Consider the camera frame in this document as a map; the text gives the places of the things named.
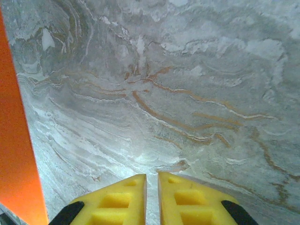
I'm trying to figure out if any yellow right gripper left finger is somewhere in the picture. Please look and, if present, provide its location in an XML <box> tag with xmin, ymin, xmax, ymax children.
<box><xmin>48</xmin><ymin>173</ymin><xmax>148</xmax><ymax>225</ymax></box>

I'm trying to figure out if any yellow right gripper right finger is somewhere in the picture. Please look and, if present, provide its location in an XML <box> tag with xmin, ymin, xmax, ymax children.
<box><xmin>157</xmin><ymin>172</ymin><xmax>260</xmax><ymax>225</ymax></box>

